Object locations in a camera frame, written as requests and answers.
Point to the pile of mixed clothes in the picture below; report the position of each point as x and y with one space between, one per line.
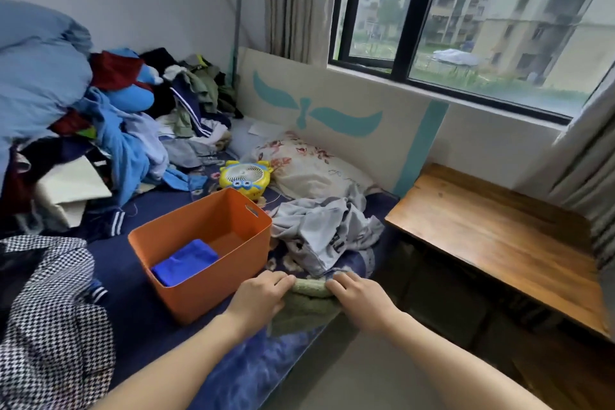
129 145

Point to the white floral pillow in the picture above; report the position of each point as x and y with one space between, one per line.
317 174

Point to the person's right hand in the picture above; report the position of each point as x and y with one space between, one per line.
365 304

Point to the bed with blue floral sheet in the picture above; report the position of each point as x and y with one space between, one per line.
144 328

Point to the green terry towel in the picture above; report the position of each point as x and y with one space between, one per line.
307 309

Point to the person's right forearm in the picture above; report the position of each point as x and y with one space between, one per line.
461 366

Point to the person's left forearm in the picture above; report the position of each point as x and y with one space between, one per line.
173 366

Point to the black framed window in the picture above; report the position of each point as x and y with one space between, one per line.
418 6

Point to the black white houndstooth garment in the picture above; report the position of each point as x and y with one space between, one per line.
62 342

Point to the crumpled grey white garment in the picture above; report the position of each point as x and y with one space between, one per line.
326 232

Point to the white paper sheet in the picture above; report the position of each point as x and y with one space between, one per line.
264 130

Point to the person's left hand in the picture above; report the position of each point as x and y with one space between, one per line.
259 301

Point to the cream folded fabric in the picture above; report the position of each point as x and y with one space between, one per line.
72 184

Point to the yellow cartoon desk fan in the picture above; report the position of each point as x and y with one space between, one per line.
245 179

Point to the light blue duvet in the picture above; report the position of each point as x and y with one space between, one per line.
33 78

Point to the grey metal drying rack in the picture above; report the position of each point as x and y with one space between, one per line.
239 15

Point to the orange plastic storage bin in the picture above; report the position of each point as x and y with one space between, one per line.
226 280

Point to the white headboard with teal print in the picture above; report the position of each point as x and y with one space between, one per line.
346 88

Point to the wooden folding table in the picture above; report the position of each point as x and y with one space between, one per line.
495 232

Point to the blue plush toy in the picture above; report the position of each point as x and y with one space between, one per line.
129 97

